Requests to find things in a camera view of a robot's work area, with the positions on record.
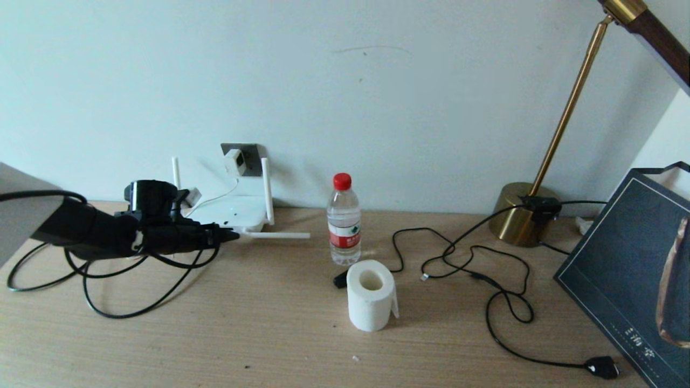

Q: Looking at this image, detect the black cable with silver tip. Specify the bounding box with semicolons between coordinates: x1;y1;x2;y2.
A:
420;204;532;282

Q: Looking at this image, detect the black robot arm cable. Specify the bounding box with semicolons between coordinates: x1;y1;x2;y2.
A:
62;242;220;278

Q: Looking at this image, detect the dark teal paper gift bag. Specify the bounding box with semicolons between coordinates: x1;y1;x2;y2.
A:
554;162;690;388

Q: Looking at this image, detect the white wifi router with antennas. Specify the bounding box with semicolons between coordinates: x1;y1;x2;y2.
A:
171;156;312;240

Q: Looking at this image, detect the clear water bottle red cap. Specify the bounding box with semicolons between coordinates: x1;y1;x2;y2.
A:
327;172;362;266

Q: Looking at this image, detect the grey wall socket plate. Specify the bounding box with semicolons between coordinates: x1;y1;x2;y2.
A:
221;143;265;177

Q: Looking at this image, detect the white power adapter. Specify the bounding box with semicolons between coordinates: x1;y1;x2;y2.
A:
224;149;249;177

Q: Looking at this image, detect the long black cable with plugs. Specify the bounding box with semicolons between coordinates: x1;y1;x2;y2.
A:
333;228;620;380

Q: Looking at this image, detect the brass desk lamp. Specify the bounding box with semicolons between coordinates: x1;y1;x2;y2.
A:
488;0;690;248

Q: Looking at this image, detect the thin white power cable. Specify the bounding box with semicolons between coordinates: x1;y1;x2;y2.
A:
191;176;242;213

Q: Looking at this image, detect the white toilet paper roll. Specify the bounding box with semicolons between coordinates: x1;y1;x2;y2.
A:
346;260;400;332

